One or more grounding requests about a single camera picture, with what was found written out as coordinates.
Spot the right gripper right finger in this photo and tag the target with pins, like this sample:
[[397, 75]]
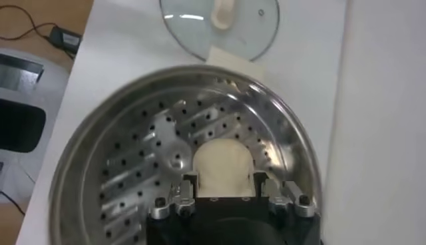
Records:
[[273, 196]]

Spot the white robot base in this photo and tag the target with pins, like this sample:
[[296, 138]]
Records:
[[53, 86]]

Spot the stainless perforated steamer basket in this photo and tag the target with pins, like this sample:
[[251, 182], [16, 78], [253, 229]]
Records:
[[133, 149]]

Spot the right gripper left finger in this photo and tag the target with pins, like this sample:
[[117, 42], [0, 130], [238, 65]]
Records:
[[184, 198]]

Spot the white steamed baozi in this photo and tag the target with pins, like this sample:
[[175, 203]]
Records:
[[223, 163]]

